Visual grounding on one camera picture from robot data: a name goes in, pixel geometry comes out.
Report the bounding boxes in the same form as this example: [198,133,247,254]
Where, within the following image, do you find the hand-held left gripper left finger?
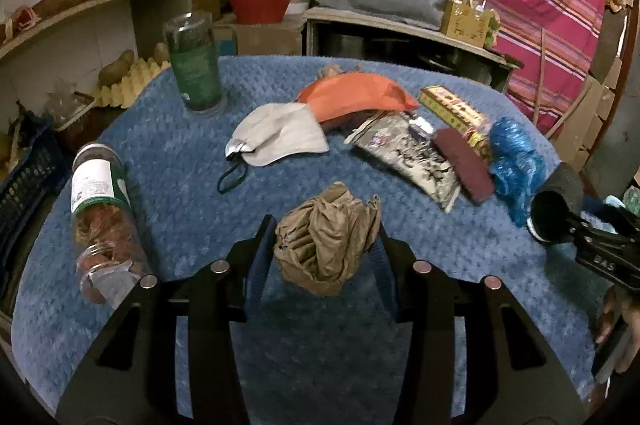
[55,214,278,425]

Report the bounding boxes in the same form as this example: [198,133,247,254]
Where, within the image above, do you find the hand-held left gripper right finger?
[372,222,588,425]

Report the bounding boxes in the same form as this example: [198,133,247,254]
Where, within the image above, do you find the brown paper bag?
[273,182,382,297]

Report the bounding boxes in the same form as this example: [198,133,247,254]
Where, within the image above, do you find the yellow and red box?
[417,85,493,161]

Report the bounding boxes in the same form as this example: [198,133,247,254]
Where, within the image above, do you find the person's right hand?
[595,287,640,373]

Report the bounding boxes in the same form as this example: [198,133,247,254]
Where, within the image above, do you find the black and white snack packet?
[345,112,461,212]

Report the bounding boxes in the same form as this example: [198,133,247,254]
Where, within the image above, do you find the crumpled blue plastic bag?
[487,116,543,228]

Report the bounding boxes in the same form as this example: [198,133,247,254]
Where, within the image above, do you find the blue quilted blanket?
[10,55,608,425]

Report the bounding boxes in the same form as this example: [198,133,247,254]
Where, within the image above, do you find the maroon sponge block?
[431,128,496,205]

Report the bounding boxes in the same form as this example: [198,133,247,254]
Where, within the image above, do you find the white face mask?
[217,102,330,195]

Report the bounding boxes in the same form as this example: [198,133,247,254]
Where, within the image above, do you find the cardboard sheets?
[570,20,626,171]

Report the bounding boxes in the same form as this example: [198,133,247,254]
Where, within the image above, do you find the orange cloth pouch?
[296,72,420,123]

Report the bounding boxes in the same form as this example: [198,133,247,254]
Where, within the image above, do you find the lying plastic jar green label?
[70,142,156,308]

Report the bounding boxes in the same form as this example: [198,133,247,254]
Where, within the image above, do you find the yellow egg tray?
[90,58,171,108]

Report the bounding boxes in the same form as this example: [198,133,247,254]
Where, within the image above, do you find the cardboard box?
[215,18,306,56]

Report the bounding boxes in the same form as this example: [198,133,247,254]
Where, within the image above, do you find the dark blue plastic crate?
[0,110,68,266]

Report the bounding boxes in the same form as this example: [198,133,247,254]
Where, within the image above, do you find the wooden chopstick box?
[442,0,501,48]

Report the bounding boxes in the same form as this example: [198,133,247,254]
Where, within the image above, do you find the red plastic basket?
[226,0,297,25]

